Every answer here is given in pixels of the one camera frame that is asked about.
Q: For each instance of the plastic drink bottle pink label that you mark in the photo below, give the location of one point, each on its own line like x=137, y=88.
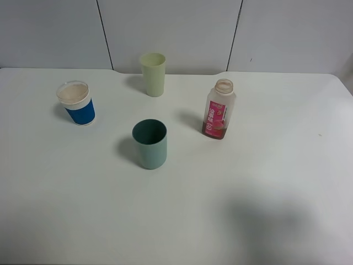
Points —
x=219, y=106

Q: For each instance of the teal green plastic cup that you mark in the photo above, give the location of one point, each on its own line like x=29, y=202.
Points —
x=150, y=136

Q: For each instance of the pale yellow plastic cup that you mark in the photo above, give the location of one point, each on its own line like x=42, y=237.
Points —
x=153, y=70

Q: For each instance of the clear cup with blue sleeve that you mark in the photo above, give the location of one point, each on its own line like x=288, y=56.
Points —
x=75, y=97

